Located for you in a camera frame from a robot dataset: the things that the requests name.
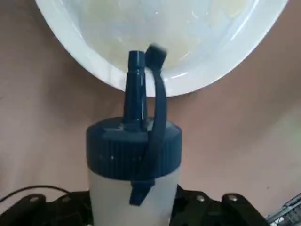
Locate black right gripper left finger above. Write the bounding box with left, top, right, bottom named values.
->
left=0, top=190, right=93, bottom=226

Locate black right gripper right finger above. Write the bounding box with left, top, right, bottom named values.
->
left=172, top=185, right=271, bottom=226

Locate transparent sauce bottle blue cap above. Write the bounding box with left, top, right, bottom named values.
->
left=85, top=43, right=183, bottom=226

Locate white round plate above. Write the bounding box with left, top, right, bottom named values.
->
left=33, top=0, right=289, bottom=98

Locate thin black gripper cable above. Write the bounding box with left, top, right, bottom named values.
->
left=0, top=185, right=69, bottom=203

